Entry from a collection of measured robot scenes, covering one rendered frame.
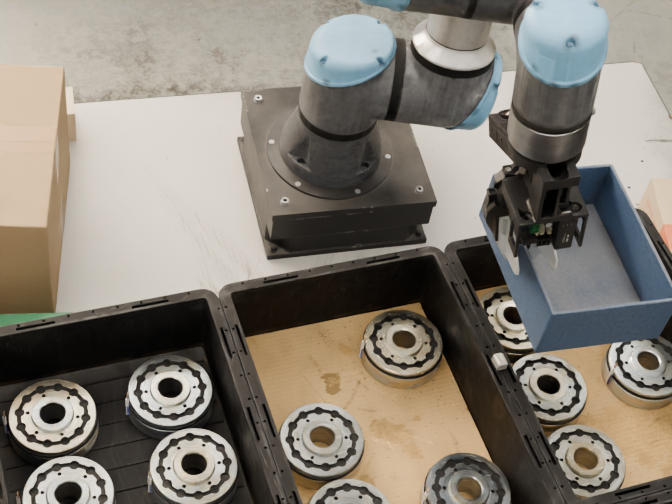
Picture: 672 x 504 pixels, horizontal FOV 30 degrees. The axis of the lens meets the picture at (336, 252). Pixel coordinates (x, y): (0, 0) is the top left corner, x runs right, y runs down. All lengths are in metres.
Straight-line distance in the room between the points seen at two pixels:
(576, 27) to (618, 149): 1.07
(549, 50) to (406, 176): 0.81
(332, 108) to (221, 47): 1.52
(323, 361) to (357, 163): 0.34
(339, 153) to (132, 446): 0.54
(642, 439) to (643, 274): 0.28
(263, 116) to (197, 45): 1.34
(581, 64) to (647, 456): 0.67
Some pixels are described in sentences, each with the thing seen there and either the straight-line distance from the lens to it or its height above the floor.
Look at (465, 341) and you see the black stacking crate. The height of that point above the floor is 0.90.
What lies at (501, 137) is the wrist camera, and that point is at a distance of 1.29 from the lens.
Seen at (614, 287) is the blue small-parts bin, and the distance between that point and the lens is 1.45.
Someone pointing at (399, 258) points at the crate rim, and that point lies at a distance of 1.60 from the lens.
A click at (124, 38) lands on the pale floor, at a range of 3.25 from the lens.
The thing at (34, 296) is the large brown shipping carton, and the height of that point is 0.75.
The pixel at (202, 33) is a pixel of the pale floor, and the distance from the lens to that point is 3.28.
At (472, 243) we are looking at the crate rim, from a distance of 1.63.
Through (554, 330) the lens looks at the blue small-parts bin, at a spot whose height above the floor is 1.11.
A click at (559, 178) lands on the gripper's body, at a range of 1.20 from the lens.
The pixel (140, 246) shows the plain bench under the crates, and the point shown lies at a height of 0.70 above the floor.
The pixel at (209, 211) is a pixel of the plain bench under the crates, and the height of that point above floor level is 0.70.
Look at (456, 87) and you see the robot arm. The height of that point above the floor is 1.01.
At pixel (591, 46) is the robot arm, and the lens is 1.10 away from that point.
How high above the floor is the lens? 2.15
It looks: 50 degrees down
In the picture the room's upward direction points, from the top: 11 degrees clockwise
